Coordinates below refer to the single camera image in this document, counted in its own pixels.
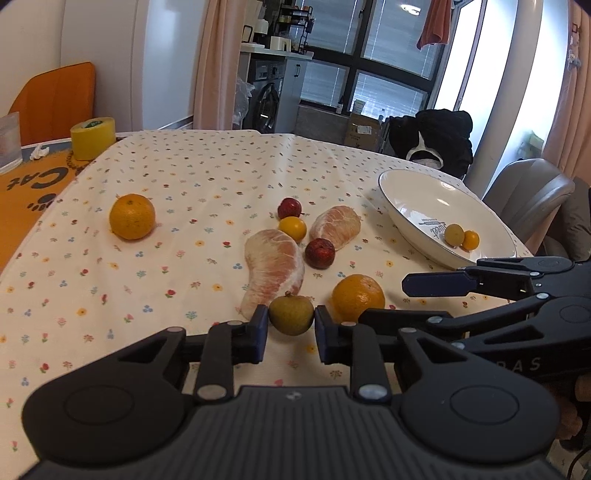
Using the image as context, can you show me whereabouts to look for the orange on far left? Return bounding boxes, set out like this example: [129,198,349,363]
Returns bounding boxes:
[109,194,156,241]

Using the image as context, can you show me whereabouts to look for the orange cat placemat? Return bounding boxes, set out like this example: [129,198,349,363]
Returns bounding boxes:
[1,139,89,269]

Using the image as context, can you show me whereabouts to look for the grey chair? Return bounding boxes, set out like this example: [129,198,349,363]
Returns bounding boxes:
[483,158,575,243]

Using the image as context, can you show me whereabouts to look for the red fruit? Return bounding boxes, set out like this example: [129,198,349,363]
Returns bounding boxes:
[304,238,335,270]
[277,197,303,220]

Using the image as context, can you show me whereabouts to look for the orange chair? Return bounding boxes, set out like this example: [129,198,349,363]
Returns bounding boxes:
[9,62,95,145]

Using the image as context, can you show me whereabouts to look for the black jacket on chair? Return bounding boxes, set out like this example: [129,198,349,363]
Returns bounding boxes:
[388,109,474,179]

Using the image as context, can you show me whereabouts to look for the pink curtain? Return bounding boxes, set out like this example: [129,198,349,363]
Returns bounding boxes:
[193,0,247,130]

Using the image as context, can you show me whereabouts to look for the small orange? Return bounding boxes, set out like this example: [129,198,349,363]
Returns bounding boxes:
[461,230,480,252]

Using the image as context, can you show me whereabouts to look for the small yellow fruit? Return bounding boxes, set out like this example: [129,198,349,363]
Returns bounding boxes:
[277,216,308,243]

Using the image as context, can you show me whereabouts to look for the cardboard box by window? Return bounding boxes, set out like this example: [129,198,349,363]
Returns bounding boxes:
[344,113,381,152]

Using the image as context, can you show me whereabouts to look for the yellow tape roll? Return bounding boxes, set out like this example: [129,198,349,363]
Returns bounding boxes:
[70,117,116,161]

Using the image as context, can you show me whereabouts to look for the white refrigerator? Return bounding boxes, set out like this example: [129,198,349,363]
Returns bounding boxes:
[60,0,207,132]

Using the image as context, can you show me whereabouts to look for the floral white tablecloth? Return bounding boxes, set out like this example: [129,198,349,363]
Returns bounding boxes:
[1,131,499,479]

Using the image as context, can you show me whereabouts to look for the yellow-green round fruit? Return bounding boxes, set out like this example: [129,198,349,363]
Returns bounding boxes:
[269,292,314,336]

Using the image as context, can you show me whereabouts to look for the white plate blue rim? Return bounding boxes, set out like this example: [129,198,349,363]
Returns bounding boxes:
[378,167,517,269]

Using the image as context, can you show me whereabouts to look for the black spice rack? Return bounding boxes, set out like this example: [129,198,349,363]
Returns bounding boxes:
[276,1,315,54]

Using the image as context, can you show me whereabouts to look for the small greenish fruit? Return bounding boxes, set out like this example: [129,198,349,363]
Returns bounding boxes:
[444,224,465,248]

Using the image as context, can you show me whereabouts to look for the long peeled pomelo segment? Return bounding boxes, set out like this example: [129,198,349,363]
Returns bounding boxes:
[239,229,304,320]

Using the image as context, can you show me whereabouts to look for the clear drinking glass far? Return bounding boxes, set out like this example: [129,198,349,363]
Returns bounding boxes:
[0,112,22,175]

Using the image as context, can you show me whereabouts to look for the grey washing machine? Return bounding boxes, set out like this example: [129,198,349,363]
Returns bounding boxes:
[243,57,286,134]

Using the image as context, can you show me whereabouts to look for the short peeled pomelo segment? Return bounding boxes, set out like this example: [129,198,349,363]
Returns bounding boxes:
[310,205,362,250]

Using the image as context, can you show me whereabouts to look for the white toaster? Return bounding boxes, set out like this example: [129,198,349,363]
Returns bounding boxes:
[270,36,291,52]

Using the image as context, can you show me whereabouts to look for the hanging orange towel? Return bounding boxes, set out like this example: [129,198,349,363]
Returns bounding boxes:
[417,0,452,50]

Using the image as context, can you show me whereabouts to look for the large orange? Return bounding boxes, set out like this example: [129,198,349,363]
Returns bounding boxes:
[331,274,386,323]

